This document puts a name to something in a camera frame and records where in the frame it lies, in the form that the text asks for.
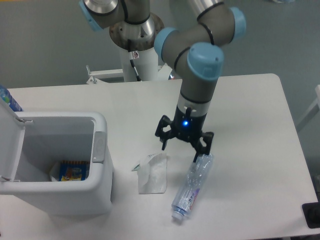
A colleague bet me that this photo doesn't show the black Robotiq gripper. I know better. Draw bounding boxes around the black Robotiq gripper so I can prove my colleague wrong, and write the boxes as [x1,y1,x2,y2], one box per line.
[155,106,214,163]

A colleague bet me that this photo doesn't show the clear crushed plastic bottle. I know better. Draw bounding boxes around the clear crushed plastic bottle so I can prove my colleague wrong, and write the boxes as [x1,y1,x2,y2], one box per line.
[171,153,214,223]

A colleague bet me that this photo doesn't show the clear plastic bag wrapper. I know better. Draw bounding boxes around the clear plastic bag wrapper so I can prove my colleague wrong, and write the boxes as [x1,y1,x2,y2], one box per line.
[131,152,167,195]

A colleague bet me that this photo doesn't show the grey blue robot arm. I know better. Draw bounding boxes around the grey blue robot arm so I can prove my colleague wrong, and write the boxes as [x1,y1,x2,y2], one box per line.
[79,0,246,156]

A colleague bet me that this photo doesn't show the white trash can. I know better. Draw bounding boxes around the white trash can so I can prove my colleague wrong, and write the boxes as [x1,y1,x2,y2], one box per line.
[0,111,113,215]

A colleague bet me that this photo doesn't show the white trash can lid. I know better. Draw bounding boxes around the white trash can lid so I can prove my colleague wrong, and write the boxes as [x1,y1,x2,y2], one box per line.
[0,100,25,182]

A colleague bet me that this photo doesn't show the colourful snack packet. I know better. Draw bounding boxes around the colourful snack packet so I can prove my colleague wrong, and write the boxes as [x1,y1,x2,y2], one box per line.
[58,160,90,182]

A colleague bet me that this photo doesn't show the black device at table edge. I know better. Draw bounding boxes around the black device at table edge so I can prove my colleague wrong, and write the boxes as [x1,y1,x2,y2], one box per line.
[302,202,320,229]

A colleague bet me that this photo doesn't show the blue bottle behind bin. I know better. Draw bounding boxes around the blue bottle behind bin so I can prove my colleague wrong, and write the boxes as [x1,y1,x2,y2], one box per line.
[0,85,24,112]

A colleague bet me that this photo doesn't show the white middle floor bracket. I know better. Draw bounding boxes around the white middle floor bracket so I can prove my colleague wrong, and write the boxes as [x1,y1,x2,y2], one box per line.
[157,63,175,81]

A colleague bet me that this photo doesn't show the white floor bracket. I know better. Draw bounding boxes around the white floor bracket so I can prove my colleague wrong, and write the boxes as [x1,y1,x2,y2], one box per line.
[157,63,175,81]
[86,65,124,85]

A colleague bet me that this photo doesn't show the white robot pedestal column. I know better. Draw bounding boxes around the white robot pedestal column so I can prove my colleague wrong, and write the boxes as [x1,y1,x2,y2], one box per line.
[119,47,158,82]

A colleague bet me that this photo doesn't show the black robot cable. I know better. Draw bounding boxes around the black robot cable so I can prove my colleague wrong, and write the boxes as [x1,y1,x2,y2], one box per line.
[126,38,143,82]

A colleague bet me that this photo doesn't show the white left floor bracket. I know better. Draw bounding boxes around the white left floor bracket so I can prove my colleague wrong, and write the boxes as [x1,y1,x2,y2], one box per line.
[86,65,124,85]

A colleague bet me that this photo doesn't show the white frame at right edge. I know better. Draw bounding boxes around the white frame at right edge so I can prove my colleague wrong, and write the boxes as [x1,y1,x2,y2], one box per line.
[295,84,320,133]

